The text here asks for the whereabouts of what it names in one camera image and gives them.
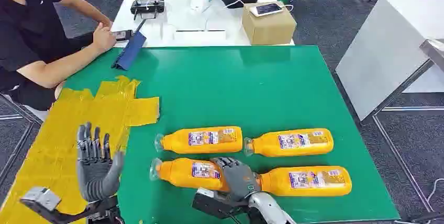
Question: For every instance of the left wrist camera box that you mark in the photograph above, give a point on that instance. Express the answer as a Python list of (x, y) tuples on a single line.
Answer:
[(41, 198)]

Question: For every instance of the dark blue cloth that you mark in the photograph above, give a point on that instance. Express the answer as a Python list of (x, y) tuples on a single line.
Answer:
[(130, 50)]

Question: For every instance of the small white device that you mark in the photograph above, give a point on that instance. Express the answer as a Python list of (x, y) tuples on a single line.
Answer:
[(199, 3)]

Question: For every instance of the person's right hand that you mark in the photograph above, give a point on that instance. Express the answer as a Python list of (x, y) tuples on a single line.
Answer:
[(103, 38)]

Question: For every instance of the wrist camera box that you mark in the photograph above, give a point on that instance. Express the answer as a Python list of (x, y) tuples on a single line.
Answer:
[(41, 198), (211, 203)]

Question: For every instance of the orange drink bottle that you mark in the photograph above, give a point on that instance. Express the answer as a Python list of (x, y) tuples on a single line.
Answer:
[(295, 142), (204, 140), (308, 181), (187, 174)]

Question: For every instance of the yellow sheet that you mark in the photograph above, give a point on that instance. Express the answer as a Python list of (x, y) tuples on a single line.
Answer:
[(62, 135)]

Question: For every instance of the black handheld controller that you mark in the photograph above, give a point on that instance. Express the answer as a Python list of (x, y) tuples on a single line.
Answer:
[(147, 5)]

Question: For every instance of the person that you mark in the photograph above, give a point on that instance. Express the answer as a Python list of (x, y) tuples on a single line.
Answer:
[(20, 24)]

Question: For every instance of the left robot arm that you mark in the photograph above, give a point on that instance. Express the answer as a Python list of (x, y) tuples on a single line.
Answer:
[(100, 212)]

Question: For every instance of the green table mat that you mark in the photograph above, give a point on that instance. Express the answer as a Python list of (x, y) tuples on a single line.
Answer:
[(225, 94)]

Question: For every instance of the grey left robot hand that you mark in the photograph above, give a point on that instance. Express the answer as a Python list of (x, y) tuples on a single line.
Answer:
[(93, 180)]

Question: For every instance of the dark phone in person's hand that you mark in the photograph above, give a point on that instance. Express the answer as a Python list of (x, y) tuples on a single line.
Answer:
[(122, 35)]

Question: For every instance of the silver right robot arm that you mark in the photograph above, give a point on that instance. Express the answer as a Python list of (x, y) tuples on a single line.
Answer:
[(269, 208)]

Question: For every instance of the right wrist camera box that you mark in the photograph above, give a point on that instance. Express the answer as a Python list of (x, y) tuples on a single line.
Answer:
[(211, 203)]

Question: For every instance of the white smartphone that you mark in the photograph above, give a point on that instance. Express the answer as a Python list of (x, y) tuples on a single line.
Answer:
[(267, 9)]

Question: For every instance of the large white side table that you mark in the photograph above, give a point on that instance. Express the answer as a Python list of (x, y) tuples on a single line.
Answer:
[(385, 49)]

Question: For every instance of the cardboard box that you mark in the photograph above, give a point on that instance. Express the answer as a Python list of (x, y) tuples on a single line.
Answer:
[(269, 28)]

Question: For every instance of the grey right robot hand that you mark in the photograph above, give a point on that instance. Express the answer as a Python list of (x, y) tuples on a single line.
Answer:
[(241, 180)]

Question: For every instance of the steel bench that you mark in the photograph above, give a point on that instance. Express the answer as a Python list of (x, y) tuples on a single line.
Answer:
[(435, 50)]

